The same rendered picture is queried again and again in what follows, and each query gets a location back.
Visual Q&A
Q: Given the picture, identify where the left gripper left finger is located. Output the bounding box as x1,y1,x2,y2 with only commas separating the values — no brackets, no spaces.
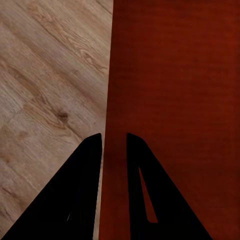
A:
1,133,102,240

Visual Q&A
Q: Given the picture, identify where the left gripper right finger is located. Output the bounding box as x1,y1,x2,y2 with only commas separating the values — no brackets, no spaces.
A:
126,133,213,240

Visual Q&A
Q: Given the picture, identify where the storage box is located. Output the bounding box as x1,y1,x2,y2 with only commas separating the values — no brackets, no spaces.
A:
98,0,240,240

